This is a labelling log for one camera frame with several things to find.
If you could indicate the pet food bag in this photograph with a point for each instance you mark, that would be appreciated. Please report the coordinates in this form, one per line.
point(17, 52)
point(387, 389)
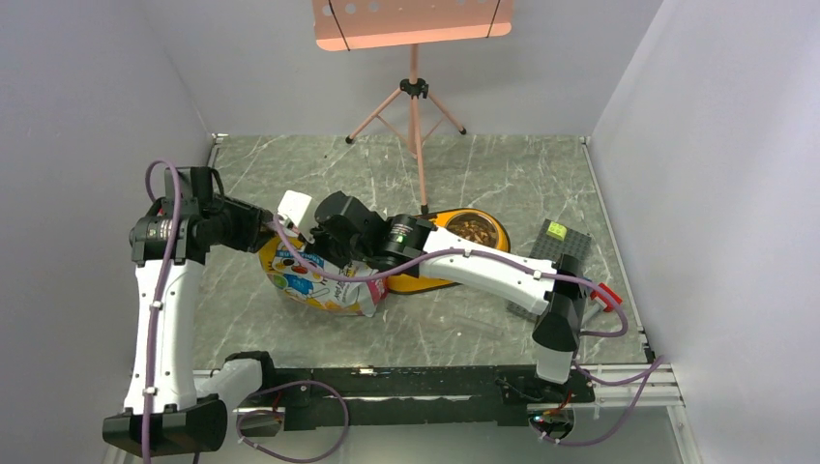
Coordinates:
point(302, 285)

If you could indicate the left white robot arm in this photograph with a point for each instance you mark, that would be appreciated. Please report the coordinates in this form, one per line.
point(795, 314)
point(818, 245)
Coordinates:
point(165, 412)

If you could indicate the green building brick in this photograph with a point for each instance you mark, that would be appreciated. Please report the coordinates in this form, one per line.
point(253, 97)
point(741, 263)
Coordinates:
point(556, 231)

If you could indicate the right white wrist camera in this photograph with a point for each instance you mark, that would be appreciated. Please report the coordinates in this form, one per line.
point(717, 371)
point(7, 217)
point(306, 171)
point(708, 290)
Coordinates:
point(297, 214)

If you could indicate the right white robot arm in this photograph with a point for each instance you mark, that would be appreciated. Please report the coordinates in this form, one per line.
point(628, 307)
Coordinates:
point(552, 291)

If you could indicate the red grey toy tool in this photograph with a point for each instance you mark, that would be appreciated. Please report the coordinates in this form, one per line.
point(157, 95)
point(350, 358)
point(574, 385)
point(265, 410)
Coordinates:
point(601, 299)

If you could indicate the grey building baseplate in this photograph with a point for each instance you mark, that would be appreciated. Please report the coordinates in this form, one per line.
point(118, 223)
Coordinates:
point(576, 245)

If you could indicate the pink music stand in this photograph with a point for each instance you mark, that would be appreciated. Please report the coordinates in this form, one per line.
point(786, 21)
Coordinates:
point(359, 25)

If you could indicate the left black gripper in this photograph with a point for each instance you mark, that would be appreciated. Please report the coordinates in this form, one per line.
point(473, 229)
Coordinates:
point(251, 217)

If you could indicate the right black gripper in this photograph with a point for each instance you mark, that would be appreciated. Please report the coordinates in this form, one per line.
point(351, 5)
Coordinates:
point(317, 248)

